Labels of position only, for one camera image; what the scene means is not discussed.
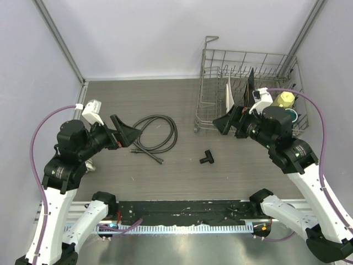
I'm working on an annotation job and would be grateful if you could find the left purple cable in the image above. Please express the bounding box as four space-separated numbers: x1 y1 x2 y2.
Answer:
29 103 85 265

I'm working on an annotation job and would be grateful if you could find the ribbed grey cup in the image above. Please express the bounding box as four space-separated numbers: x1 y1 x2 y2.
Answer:
85 159 96 173

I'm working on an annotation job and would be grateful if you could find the black flexible hose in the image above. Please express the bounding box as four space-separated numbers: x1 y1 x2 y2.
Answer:
130 115 178 165

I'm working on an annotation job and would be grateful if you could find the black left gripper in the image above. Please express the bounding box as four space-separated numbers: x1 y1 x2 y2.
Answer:
79 113 142 159

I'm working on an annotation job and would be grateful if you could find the white slotted cable duct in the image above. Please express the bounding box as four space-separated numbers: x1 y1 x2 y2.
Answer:
63 223 254 235

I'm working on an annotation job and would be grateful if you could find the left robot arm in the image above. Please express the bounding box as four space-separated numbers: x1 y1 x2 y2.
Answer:
16 115 142 264

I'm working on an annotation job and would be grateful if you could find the dark green mug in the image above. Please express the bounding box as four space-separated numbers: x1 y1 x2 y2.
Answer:
285 108 299 124

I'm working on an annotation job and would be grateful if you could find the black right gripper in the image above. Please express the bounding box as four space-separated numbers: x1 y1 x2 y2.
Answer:
213 103 275 149

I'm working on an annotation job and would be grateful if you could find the grey wire dish rack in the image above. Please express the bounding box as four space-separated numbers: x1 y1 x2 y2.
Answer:
194 36 303 133

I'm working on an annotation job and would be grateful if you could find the yellow mug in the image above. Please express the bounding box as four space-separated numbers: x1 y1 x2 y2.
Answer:
272 92 295 109

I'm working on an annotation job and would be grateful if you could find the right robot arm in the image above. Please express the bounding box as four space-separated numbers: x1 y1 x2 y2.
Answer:
212 106 352 263

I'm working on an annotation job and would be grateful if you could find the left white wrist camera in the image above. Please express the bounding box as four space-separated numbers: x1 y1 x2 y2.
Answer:
82 99 104 125

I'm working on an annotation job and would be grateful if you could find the white plate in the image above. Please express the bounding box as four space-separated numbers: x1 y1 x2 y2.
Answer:
226 76 234 113

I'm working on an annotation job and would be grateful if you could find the black T-shaped fitting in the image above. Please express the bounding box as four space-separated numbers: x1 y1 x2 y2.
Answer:
199 150 215 164

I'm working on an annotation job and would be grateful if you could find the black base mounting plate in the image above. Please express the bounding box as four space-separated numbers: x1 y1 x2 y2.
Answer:
119 200 270 226

